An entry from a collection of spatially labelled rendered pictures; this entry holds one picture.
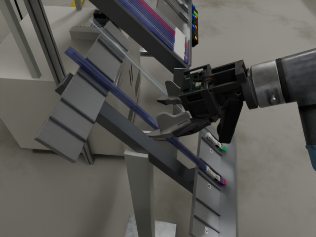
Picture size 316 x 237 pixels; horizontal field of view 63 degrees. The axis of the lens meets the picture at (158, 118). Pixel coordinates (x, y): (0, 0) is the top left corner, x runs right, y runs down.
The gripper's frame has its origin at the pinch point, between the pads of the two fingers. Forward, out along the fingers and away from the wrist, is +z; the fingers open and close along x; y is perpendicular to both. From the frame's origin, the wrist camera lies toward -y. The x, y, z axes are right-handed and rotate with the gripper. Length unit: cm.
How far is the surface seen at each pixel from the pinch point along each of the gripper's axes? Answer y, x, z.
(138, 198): -28.5, 2.8, 21.6
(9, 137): -32, -49, 141
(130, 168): -12.2, 2.9, 14.1
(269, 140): -112, -78, -9
